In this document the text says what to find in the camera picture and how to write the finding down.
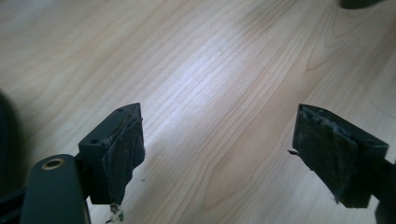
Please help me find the black rack base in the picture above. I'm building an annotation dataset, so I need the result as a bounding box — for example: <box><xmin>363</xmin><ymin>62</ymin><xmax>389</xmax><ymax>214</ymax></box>
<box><xmin>339</xmin><ymin>0</ymin><xmax>385</xmax><ymax>10</ymax></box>

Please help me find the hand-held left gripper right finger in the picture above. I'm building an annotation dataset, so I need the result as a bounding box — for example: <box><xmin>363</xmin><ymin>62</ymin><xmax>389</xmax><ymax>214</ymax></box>
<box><xmin>288</xmin><ymin>103</ymin><xmax>390</xmax><ymax>209</ymax></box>

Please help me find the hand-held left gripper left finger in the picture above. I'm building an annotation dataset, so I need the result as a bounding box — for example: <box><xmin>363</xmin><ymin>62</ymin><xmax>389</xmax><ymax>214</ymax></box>
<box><xmin>78</xmin><ymin>102</ymin><xmax>147</xmax><ymax>222</ymax></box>

